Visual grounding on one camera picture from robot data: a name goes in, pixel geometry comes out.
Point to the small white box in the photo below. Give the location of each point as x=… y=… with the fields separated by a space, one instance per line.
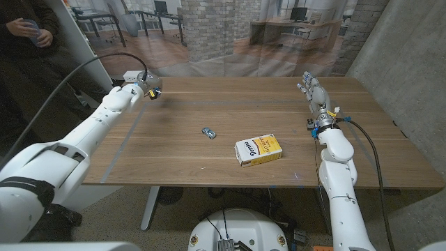
x=131 y=76

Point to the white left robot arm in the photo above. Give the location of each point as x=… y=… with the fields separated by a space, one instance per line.
x=52 y=164

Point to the white robot torso base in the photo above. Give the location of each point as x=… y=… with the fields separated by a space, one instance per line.
x=240 y=226

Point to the white upright board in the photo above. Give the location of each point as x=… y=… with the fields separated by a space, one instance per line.
x=82 y=42

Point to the black round fan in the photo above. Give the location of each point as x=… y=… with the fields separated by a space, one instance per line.
x=169 y=195

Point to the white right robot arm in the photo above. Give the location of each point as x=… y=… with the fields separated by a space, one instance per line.
x=338 y=167

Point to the white and yellow package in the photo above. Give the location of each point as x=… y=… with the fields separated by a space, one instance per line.
x=258 y=150

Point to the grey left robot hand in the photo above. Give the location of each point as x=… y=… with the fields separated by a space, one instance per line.
x=150 y=83

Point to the person in dark clothes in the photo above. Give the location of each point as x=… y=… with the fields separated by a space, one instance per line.
x=21 y=80

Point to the grey cup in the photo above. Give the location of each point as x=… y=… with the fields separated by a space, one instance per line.
x=34 y=32

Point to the small silver toy car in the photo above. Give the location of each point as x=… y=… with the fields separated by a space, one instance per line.
x=208 y=132

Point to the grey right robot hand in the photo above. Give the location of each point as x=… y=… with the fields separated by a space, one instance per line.
x=318 y=96

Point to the white table leg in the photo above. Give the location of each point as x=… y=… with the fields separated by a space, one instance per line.
x=150 y=209

